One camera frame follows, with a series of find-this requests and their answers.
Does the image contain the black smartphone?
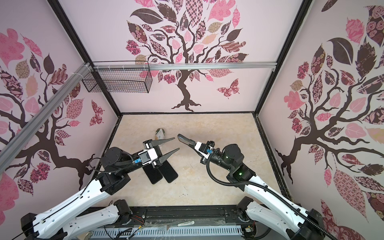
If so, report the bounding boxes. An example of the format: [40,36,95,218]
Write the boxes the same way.
[159,161,179,184]

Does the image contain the black phone case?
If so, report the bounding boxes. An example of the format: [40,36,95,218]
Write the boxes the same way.
[143,166,163,185]

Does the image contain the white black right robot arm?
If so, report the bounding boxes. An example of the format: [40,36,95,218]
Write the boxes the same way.
[178,134,327,240]

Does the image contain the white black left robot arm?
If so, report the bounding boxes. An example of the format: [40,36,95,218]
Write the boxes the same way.
[21,139,177,240]

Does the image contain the crushed green drink can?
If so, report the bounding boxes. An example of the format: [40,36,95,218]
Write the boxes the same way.
[155,128,165,141]

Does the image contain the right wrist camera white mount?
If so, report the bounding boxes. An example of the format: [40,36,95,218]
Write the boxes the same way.
[194,142,210,159]

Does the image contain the black left camera cable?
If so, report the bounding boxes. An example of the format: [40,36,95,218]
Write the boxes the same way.
[86,152,140,175]

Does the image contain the black wire basket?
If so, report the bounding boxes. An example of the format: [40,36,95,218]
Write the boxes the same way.
[82,60,153,94]

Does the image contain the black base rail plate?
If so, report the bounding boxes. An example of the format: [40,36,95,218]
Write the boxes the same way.
[74,204,280,240]

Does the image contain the aluminium rail back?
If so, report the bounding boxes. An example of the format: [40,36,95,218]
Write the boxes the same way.
[93,62,277,71]

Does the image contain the aluminium rail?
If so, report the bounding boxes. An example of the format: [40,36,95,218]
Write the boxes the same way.
[93,62,277,71]
[1,63,92,173]

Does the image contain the white slotted cable duct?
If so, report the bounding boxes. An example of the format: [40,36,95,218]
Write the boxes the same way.
[91,226,243,240]

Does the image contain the aluminium rail left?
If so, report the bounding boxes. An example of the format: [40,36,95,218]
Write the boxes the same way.
[1,63,92,173]

